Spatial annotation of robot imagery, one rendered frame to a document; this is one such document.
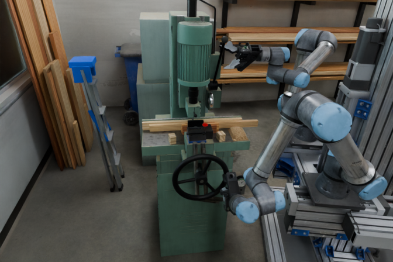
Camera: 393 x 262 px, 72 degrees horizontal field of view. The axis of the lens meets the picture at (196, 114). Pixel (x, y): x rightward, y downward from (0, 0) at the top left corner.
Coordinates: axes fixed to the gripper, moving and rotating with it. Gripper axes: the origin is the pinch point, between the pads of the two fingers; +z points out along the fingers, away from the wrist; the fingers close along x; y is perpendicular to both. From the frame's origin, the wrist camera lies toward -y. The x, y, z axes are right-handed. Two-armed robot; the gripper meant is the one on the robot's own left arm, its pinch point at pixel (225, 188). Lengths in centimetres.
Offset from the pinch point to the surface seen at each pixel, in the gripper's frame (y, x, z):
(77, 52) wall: -135, -132, 232
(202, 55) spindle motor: -66, -9, -1
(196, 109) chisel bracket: -40.5, -10.0, 17.1
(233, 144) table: -19.8, 9.6, 15.8
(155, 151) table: -18.3, -33.4, 16.6
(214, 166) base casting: -7.5, -0.2, 22.9
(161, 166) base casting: -9.3, -30.9, 21.7
